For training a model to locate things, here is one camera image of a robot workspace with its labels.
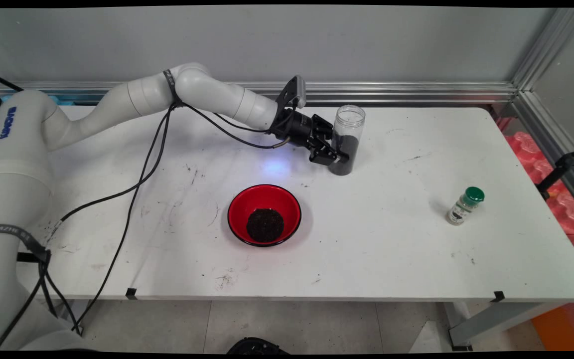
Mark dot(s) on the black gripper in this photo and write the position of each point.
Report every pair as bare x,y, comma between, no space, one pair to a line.
294,128

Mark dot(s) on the clear plastic jar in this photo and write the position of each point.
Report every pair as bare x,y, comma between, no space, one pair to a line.
349,119

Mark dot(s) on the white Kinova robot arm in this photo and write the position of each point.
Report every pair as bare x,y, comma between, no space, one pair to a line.
207,89

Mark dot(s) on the red bowl black rim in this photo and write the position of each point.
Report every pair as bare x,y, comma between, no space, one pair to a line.
267,197

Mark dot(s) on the green-lid spice jar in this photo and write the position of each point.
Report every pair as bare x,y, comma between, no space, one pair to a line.
461,209

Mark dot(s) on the red plastic packages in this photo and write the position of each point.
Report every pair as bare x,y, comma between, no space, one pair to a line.
521,144

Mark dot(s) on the black round floor object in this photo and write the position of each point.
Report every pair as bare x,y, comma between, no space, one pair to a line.
257,346

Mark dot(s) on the black tape strip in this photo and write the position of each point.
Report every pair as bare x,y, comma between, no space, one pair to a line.
498,296
131,293

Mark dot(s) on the black tripod stand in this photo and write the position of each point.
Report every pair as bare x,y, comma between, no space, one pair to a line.
566,162

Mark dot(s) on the grey metal table leg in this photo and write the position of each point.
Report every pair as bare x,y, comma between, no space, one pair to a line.
491,319
70,311

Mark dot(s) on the orange box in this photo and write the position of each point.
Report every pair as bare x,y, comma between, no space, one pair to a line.
561,329

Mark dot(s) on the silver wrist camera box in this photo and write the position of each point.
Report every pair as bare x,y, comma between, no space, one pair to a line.
300,92

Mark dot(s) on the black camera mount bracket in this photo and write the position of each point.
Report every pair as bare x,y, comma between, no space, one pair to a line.
284,97

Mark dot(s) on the aluminium frame rail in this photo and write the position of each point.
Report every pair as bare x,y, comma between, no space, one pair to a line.
391,92
551,144

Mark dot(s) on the aluminium frame post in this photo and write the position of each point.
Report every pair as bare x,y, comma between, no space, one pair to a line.
551,47

